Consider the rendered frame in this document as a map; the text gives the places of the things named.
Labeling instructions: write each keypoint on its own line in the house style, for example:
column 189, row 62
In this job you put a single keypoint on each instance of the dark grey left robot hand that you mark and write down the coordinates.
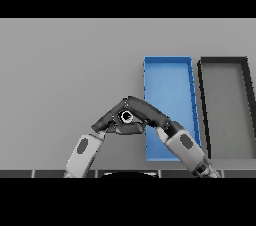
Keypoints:
column 108, row 118

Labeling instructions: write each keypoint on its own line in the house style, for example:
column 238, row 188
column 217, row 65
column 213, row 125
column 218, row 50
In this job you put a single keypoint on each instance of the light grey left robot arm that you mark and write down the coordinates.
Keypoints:
column 83, row 151

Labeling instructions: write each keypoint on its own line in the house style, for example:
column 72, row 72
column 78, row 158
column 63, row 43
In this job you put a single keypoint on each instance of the dark grey bin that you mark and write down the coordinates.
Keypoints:
column 226, row 110

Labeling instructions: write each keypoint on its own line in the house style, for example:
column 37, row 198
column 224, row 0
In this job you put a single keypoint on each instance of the blue bin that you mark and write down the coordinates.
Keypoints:
column 168, row 86

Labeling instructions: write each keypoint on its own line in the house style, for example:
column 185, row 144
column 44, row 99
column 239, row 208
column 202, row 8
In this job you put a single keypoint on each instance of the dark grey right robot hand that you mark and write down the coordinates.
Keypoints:
column 146, row 111

